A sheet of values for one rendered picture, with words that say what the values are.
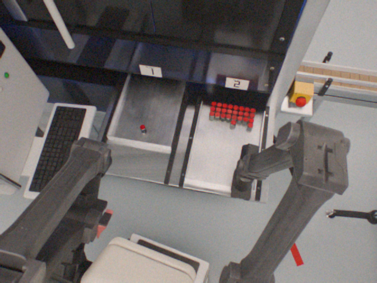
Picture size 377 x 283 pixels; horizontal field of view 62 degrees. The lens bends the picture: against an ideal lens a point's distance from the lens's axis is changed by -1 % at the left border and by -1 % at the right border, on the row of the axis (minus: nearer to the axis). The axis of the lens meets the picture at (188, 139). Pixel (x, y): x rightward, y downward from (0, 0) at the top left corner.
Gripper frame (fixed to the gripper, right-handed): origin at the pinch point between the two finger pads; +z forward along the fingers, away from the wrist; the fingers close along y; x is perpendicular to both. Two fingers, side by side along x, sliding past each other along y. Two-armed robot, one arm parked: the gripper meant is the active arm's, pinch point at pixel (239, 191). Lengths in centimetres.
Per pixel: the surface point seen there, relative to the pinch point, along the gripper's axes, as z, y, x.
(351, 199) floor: 90, 37, -80
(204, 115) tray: 1.6, 30.0, 18.2
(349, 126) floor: 89, 92, -79
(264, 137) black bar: -0.1, 23.5, -6.9
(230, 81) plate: -13.6, 37.8, 9.8
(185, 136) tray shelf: 2.0, 19.0, 23.9
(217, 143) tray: 1.8, 18.4, 10.9
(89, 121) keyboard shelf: 9, 22, 68
